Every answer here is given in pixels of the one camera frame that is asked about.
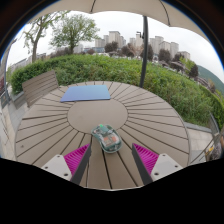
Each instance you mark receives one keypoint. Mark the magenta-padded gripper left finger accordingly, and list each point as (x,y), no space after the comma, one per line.
(76,159)

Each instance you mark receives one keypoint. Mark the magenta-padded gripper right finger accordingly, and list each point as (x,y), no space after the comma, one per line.
(146,159)

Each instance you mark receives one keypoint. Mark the transparent green computer mouse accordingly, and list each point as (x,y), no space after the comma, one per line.
(107,139)

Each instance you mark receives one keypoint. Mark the blue rectangular mouse pad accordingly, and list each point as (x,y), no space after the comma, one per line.
(86,93)

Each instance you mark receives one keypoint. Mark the metal railing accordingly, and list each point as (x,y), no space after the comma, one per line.
(213,146)

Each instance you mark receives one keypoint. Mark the slatted wooden chair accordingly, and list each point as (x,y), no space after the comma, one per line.
(39,86)

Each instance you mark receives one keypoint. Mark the green hedge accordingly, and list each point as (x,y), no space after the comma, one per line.
(110,70)

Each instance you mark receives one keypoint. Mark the dark parasol pole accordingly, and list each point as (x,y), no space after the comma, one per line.
(144,53)

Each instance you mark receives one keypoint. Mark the group of apartment buildings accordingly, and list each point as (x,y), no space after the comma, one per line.
(160,45)

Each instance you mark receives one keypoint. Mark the thin sparse tree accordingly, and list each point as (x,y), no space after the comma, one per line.
(34,41)

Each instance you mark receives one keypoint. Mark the leafy green tree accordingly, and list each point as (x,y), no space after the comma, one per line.
(75,31)

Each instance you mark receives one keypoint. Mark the beige parasol canopy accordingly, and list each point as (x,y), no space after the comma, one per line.
(116,5)

